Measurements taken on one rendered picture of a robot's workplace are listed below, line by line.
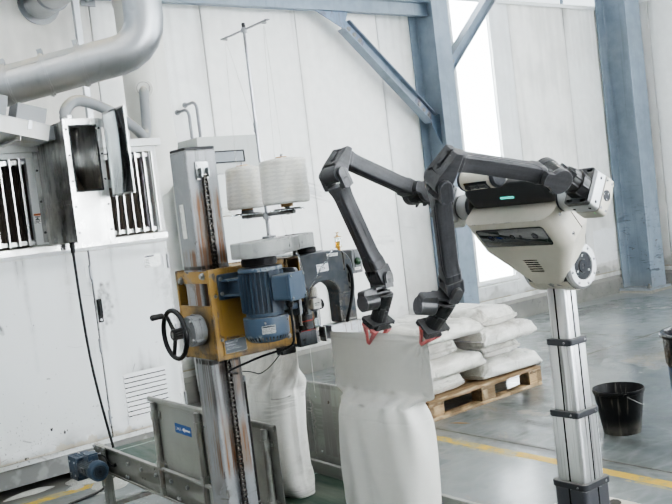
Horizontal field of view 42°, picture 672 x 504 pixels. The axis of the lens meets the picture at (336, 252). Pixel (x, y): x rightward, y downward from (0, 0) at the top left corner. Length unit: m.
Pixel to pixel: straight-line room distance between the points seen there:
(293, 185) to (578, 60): 8.63
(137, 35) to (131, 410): 2.36
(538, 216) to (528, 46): 7.83
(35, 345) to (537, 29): 7.22
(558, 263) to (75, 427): 3.61
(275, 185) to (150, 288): 3.05
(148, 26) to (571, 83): 6.72
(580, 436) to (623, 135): 8.63
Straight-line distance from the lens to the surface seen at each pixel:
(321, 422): 3.93
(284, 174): 2.93
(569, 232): 2.91
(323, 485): 3.67
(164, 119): 6.37
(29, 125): 5.29
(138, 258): 5.85
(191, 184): 3.02
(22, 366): 5.60
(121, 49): 5.48
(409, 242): 8.94
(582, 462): 3.23
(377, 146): 8.76
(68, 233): 5.31
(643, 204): 11.33
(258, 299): 2.86
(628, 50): 11.41
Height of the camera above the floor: 1.50
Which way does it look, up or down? 3 degrees down
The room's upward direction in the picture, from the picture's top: 7 degrees counter-clockwise
